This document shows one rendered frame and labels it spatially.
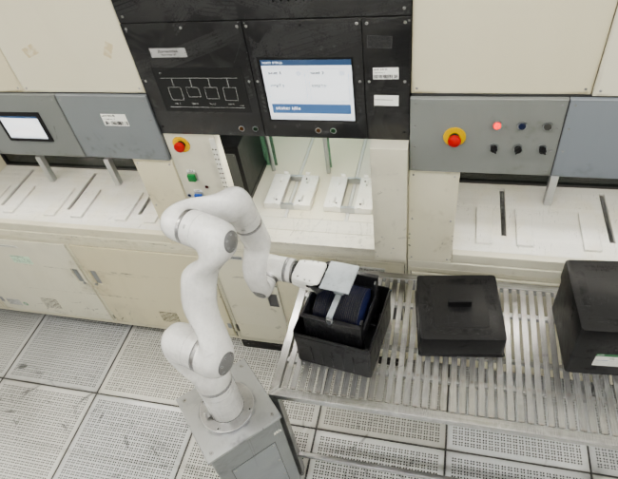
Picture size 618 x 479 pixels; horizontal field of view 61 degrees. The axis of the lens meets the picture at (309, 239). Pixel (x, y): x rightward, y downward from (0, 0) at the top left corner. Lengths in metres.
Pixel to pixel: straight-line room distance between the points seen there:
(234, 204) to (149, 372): 1.75
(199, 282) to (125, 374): 1.73
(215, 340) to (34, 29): 1.16
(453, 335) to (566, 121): 0.76
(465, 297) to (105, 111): 1.45
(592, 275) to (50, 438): 2.57
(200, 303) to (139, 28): 0.87
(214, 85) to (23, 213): 1.45
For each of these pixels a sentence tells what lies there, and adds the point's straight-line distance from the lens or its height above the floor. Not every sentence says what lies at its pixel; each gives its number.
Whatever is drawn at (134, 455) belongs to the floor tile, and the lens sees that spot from 2.86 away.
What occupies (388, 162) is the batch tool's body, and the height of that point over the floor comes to 1.35.
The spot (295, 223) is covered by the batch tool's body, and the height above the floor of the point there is 0.87.
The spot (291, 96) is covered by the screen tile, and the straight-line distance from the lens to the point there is 1.73.
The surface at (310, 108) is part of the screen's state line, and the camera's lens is 1.73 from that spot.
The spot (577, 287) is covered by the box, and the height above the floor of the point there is 1.01.
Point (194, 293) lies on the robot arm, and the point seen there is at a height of 1.35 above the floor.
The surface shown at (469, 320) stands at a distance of 1.93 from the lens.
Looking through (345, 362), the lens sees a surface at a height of 0.83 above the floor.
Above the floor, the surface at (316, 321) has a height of 0.99.
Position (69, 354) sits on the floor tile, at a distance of 3.35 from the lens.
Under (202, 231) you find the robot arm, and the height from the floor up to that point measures 1.52.
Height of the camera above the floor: 2.42
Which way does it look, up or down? 45 degrees down
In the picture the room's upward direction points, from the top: 10 degrees counter-clockwise
